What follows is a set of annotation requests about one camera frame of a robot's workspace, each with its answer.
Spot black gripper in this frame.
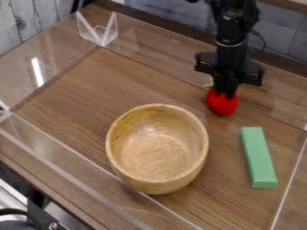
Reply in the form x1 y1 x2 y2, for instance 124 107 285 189
195 41 266 99

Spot red felt strawberry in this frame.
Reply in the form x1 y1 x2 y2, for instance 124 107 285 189
205 77 239 116

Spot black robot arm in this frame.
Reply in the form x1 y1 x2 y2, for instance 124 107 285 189
187 0 266 99

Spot wooden bowl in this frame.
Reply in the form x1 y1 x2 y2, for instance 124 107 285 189
106 103 209 194

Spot green rectangular block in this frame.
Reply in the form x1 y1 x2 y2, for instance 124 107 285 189
242 127 278 189

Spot clear acrylic tray enclosure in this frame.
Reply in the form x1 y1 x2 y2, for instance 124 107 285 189
0 16 307 230

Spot black metal bracket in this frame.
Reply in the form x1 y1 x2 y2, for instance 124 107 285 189
28 200 70 230

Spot black cable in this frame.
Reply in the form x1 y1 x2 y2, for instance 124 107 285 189
0 208 30 230

